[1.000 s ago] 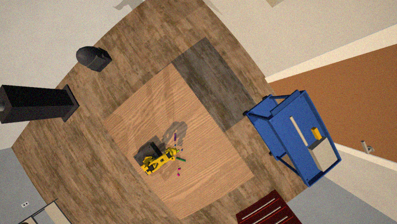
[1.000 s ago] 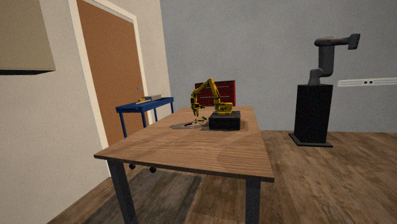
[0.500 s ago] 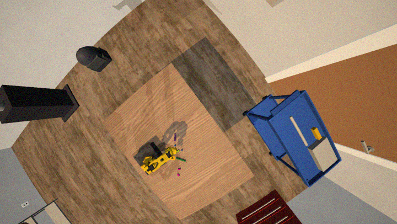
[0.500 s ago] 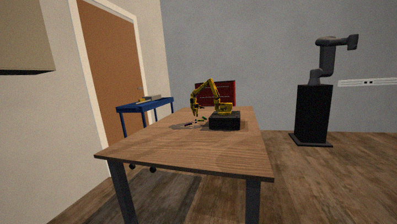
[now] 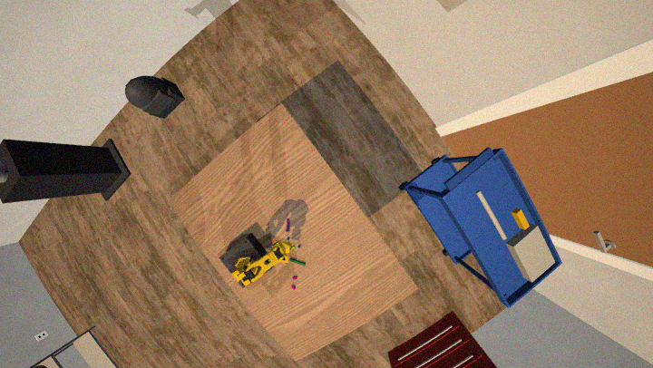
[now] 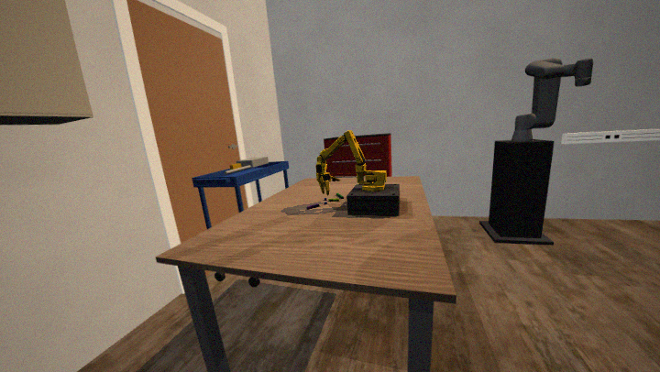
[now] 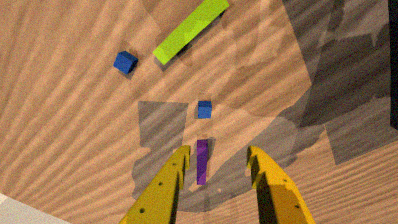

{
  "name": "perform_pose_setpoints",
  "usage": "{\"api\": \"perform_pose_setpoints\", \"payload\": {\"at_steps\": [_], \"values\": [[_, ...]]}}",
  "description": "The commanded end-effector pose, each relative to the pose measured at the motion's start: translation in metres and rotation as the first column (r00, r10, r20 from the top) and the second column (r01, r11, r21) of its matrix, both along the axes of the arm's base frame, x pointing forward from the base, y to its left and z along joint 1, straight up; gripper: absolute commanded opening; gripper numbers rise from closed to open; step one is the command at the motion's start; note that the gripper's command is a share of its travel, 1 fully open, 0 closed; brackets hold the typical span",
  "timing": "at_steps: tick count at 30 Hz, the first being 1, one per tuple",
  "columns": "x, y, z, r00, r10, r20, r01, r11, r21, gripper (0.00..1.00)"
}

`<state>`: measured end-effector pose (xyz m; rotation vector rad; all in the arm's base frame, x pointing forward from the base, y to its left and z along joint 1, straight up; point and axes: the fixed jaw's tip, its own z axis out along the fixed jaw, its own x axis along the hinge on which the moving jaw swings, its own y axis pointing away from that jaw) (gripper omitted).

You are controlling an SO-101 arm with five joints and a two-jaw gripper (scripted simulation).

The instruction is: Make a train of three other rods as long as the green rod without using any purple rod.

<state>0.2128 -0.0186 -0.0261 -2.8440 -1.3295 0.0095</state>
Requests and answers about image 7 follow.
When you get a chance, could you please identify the purple rod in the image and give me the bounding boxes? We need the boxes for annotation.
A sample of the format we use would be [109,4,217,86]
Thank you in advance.
[197,140,208,185]

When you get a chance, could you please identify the small blue block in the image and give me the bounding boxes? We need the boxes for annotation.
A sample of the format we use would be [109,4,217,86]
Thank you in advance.
[198,101,212,119]
[113,51,138,75]

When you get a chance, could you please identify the lime green rod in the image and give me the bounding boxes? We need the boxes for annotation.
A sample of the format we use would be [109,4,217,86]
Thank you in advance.
[152,0,229,65]

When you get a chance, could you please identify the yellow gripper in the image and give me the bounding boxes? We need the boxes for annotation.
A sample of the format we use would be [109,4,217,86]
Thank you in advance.
[118,145,316,224]

